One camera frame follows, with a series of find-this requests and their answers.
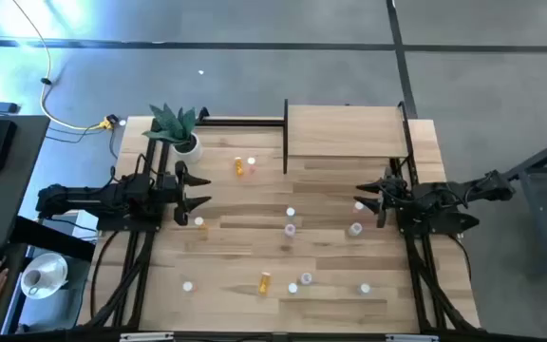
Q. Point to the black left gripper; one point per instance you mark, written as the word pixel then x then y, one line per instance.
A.
pixel 181 192

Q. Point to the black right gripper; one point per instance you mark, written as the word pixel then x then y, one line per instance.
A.
pixel 392 195

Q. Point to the orange pill bottle white cap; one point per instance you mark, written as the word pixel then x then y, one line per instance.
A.
pixel 264 284
pixel 199 221
pixel 239 167

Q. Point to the clear wide plastic bottle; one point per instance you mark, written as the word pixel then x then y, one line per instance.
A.
pixel 290 230
pixel 306 278
pixel 355 229

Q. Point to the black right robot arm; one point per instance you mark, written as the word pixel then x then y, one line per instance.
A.
pixel 444 195

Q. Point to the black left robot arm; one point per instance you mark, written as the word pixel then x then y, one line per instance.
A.
pixel 88 195

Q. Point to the white plant pot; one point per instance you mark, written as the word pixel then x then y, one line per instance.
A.
pixel 193 153

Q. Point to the green snake plant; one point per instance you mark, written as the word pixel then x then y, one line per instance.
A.
pixel 174 124

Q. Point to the white box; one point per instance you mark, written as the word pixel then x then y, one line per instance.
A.
pixel 83 221

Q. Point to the grey metal cart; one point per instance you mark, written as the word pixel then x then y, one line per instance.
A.
pixel 546 204

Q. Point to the black desk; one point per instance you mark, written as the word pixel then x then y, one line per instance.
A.
pixel 12 199

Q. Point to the white cup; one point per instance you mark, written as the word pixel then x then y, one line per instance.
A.
pixel 30 280

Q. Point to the wooden shelf with black frame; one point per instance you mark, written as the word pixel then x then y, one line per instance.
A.
pixel 345 130

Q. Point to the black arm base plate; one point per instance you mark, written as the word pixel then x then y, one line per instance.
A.
pixel 126 226
pixel 463 222

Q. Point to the black metal rail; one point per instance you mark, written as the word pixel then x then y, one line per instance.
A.
pixel 245 122

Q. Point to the black aluminium frame rails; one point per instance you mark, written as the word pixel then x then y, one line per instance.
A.
pixel 141 294
pixel 418 285

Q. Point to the silver bracket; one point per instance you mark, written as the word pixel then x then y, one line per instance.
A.
pixel 411 337
pixel 146 336

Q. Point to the black frame crossbar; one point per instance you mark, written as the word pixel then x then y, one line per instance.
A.
pixel 273 338

